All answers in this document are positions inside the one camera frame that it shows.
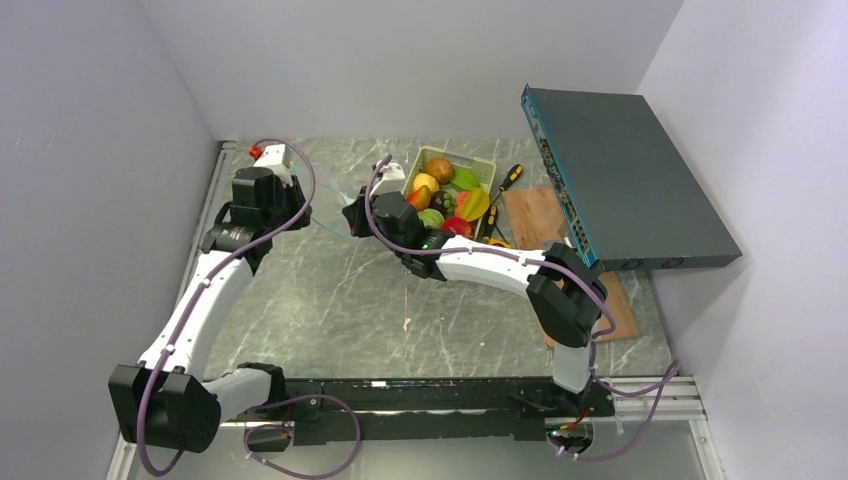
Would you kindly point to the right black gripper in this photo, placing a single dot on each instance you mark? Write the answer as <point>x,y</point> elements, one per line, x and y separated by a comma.
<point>356,214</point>

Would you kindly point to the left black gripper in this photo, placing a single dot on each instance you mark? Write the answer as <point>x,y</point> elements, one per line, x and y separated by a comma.
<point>293,192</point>

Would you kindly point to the red orange mango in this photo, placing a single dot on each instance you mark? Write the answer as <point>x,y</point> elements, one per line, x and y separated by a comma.
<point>420,198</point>

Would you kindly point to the clear zip top bag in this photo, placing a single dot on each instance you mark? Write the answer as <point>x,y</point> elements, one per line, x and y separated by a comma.
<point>328,215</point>

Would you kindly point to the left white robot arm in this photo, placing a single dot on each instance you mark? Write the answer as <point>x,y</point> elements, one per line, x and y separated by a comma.
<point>162,400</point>

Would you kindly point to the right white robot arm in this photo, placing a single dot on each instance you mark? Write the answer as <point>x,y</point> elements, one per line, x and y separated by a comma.
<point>567,297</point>

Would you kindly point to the yellow lemon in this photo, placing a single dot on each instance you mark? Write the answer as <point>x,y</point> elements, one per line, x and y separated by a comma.
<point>424,179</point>

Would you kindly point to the dark mangosteen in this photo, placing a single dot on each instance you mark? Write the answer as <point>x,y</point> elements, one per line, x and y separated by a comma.
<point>441,201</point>

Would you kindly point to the red apple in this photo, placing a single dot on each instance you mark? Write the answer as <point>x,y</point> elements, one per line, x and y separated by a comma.
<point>458,226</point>

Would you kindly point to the brown kiwi fruit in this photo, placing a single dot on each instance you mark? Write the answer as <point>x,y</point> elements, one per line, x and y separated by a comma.
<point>440,168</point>

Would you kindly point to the yellow green starfruit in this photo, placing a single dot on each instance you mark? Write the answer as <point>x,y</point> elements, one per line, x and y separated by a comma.
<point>472,204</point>

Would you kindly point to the yellow tape measure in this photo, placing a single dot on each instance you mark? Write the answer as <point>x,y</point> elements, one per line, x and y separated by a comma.
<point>498,243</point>

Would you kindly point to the pale green plastic basket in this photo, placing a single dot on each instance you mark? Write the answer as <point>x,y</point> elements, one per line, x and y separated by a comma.
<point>449,191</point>

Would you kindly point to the orange black screwdriver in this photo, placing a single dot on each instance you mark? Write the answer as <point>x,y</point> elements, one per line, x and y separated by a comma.
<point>514,173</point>

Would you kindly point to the brown wooden board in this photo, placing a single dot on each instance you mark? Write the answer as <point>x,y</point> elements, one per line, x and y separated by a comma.
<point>535,216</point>

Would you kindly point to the small metal block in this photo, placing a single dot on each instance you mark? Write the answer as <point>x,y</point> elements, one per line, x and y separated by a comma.
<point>566,240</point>

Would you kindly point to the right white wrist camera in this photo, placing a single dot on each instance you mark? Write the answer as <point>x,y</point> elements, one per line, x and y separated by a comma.
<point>391,178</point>

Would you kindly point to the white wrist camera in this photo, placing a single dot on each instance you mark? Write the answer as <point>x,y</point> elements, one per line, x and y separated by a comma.
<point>391,178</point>
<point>276,157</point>

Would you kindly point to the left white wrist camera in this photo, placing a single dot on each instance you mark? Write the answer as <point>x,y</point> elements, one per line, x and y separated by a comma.
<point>276,157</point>

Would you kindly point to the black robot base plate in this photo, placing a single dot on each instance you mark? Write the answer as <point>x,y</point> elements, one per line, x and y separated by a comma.
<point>520,408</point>

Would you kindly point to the dark blue network switch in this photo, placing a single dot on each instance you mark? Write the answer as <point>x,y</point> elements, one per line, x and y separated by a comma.
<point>629,200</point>

